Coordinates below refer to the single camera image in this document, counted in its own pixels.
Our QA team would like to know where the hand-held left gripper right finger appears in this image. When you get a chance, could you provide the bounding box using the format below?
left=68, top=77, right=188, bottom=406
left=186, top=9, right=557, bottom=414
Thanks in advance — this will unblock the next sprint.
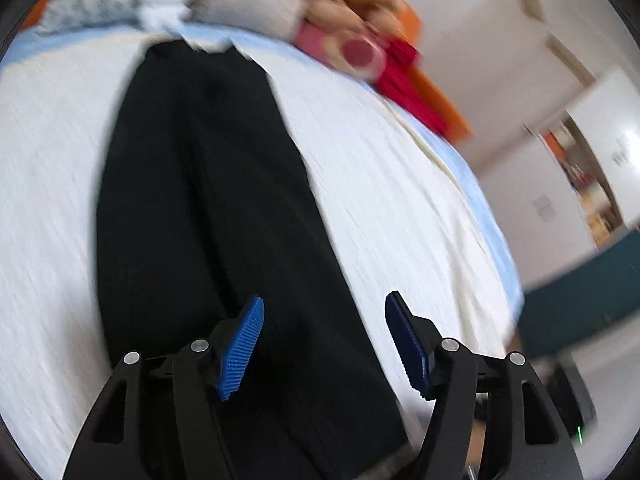
left=384, top=290, right=583, bottom=480

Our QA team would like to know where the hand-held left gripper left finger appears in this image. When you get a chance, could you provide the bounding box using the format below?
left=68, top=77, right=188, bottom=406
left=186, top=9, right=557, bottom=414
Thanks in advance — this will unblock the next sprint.
left=62, top=296, right=266, bottom=480

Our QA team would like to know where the black jacket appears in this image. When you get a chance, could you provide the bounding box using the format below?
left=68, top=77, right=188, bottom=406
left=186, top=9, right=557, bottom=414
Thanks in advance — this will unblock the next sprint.
left=95, top=40, right=413, bottom=480

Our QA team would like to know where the light blue quilted bedspread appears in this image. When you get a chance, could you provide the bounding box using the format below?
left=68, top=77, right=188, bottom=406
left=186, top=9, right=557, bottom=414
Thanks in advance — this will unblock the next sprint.
left=0, top=20, right=526, bottom=321

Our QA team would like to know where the cream lace blanket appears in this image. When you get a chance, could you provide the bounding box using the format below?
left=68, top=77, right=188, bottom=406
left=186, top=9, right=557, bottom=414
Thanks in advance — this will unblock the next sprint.
left=0, top=30, right=521, bottom=480

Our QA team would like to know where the dark teal board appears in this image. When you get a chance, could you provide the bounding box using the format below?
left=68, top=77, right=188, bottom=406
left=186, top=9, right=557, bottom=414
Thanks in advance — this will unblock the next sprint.
left=517, top=230, right=640, bottom=358

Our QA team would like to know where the black box with green light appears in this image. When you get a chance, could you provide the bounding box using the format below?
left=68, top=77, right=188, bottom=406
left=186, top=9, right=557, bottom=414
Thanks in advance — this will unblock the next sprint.
left=550, top=360, right=598, bottom=446

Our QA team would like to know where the red garment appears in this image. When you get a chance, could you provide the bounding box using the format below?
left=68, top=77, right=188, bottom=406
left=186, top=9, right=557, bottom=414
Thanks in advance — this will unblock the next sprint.
left=375, top=37, right=451, bottom=136

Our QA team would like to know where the pink bear plush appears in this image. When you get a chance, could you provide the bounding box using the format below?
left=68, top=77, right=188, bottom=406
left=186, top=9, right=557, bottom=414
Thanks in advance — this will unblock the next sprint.
left=295, top=15, right=388, bottom=81

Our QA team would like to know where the white cabinet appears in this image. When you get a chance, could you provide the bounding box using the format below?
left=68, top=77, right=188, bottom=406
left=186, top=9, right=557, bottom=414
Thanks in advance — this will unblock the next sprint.
left=537, top=67, right=640, bottom=253

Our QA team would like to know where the beige patchwork pillow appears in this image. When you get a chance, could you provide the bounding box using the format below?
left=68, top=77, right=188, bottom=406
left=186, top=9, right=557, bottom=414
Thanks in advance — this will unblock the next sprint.
left=185, top=0, right=321, bottom=43

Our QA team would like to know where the white sheep plush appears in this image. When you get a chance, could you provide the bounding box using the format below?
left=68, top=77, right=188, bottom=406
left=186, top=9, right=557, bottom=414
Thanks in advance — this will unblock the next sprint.
left=137, top=0, right=198, bottom=31

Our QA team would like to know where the grey wall plate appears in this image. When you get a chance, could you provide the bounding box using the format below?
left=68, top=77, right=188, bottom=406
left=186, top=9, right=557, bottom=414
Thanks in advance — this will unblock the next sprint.
left=532, top=195, right=556, bottom=221

